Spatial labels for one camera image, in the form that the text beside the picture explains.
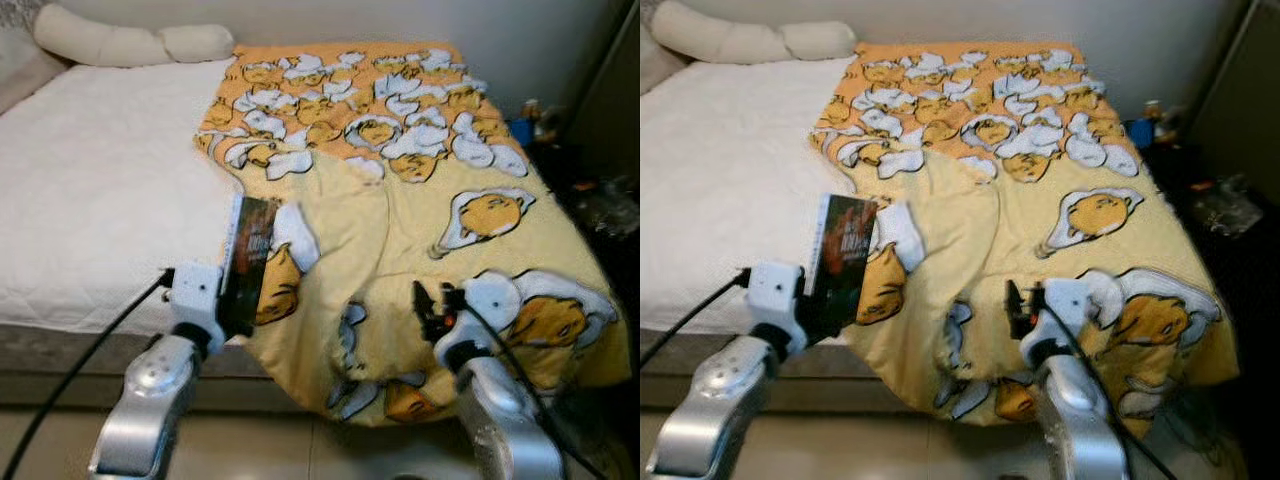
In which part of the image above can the grey bed base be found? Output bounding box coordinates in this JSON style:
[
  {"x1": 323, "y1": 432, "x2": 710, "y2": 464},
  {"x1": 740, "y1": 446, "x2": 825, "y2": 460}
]
[
  {"x1": 640, "y1": 328, "x2": 881, "y2": 409},
  {"x1": 0, "y1": 318, "x2": 261, "y2": 409}
]

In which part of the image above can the dark nightstand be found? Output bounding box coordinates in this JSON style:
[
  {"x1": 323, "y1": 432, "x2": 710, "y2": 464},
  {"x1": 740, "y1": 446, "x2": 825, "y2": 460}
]
[
  {"x1": 1130, "y1": 140, "x2": 1280, "y2": 341},
  {"x1": 520, "y1": 140, "x2": 641, "y2": 321}
]

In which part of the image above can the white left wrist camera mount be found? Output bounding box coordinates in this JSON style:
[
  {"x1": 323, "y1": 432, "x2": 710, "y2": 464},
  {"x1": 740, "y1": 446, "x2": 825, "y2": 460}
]
[
  {"x1": 748, "y1": 262, "x2": 809, "y2": 353},
  {"x1": 170, "y1": 262, "x2": 228, "y2": 346}
]

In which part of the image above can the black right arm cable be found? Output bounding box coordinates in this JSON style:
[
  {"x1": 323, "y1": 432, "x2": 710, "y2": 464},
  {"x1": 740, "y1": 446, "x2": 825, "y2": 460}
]
[
  {"x1": 1040, "y1": 295, "x2": 1183, "y2": 480},
  {"x1": 455, "y1": 290, "x2": 613, "y2": 480}
]

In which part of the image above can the dark tall cupboard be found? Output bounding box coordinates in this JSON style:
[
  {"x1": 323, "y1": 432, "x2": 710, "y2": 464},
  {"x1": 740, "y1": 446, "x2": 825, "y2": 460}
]
[{"x1": 1183, "y1": 0, "x2": 1280, "y2": 186}]

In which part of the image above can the small bottle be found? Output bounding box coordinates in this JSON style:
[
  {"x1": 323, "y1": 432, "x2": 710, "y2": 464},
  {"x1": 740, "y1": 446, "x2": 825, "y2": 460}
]
[
  {"x1": 520, "y1": 97, "x2": 563, "y2": 143},
  {"x1": 1143, "y1": 97, "x2": 1183, "y2": 143}
]

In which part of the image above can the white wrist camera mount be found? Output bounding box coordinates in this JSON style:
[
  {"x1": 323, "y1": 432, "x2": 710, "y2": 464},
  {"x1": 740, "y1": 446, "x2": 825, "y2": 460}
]
[
  {"x1": 748, "y1": 262, "x2": 809, "y2": 353},
  {"x1": 1020, "y1": 278, "x2": 1101, "y2": 369},
  {"x1": 435, "y1": 273, "x2": 523, "y2": 369},
  {"x1": 170, "y1": 262, "x2": 228, "y2": 346}
]

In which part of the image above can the white quilted mattress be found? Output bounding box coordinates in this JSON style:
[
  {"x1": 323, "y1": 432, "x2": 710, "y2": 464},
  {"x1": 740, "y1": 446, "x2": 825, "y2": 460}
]
[
  {"x1": 640, "y1": 57, "x2": 851, "y2": 339},
  {"x1": 0, "y1": 57, "x2": 263, "y2": 339}
]

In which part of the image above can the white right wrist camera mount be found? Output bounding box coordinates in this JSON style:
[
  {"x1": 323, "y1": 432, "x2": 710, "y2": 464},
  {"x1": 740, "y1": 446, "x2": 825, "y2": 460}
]
[
  {"x1": 1020, "y1": 278, "x2": 1101, "y2": 369},
  {"x1": 435, "y1": 273, "x2": 523, "y2": 369}
]

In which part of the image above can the clear plastic bag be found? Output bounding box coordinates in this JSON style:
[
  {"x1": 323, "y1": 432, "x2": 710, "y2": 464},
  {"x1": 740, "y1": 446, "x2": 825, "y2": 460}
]
[
  {"x1": 1190, "y1": 175, "x2": 1269, "y2": 239},
  {"x1": 578, "y1": 175, "x2": 641, "y2": 239}
]

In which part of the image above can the yellow egg cartoon blanket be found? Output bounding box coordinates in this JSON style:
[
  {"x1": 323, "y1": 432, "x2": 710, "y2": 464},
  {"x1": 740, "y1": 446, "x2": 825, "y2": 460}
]
[
  {"x1": 193, "y1": 42, "x2": 633, "y2": 429},
  {"x1": 810, "y1": 42, "x2": 1243, "y2": 443}
]

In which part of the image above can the long beige bolster pillow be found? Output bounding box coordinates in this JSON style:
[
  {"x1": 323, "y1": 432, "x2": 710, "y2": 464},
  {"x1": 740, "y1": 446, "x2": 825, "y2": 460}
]
[
  {"x1": 650, "y1": 0, "x2": 859, "y2": 64},
  {"x1": 33, "y1": 4, "x2": 237, "y2": 69}
]

